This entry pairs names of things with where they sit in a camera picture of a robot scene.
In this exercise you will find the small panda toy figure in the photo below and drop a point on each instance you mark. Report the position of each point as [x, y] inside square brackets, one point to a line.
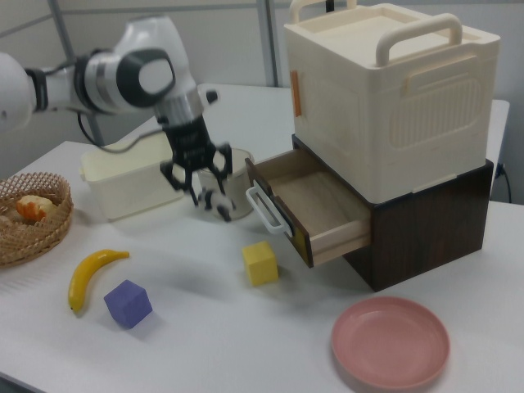
[217, 202]

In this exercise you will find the orange fruit in basket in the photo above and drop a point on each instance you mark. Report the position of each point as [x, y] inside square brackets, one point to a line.
[33, 206]

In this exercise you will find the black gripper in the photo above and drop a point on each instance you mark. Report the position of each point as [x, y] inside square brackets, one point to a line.
[189, 147]

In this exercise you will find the yellow foam cube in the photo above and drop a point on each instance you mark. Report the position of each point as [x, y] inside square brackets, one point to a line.
[259, 262]

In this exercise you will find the yellow toy banana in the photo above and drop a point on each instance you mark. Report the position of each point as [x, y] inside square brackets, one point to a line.
[88, 277]

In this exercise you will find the small beige trash can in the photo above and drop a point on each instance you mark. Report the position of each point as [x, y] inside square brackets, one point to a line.
[240, 184]

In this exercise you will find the pink plastic plate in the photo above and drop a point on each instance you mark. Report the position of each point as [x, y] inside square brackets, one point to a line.
[390, 342]

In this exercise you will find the purple foam cube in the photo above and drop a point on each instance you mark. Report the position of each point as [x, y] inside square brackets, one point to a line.
[128, 303]

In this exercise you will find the cream plastic storage box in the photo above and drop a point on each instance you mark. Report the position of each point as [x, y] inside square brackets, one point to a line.
[393, 102]

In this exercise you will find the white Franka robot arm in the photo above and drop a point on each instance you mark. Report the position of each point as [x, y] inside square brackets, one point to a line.
[94, 86]

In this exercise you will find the dark wood drawer cabinet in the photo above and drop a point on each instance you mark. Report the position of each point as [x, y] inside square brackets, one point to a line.
[425, 229]

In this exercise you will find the translucent white plastic bin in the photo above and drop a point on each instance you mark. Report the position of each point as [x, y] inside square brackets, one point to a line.
[123, 184]

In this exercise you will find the woven bamboo basket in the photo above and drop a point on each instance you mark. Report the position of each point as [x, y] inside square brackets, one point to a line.
[39, 229]

